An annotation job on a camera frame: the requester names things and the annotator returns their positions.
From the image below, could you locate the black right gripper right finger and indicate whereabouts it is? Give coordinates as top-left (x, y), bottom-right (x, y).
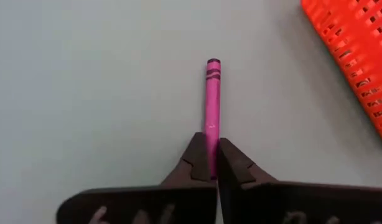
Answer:
top-left (217, 138), bottom-right (382, 224)

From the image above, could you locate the purple crayon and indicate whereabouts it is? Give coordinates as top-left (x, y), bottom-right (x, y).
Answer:
top-left (204, 58), bottom-right (222, 180)

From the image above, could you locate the orange plastic basket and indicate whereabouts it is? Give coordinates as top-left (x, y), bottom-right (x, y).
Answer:
top-left (300, 0), bottom-right (382, 149)

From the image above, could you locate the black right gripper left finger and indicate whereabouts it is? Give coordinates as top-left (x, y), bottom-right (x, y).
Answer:
top-left (56, 132), bottom-right (217, 224)

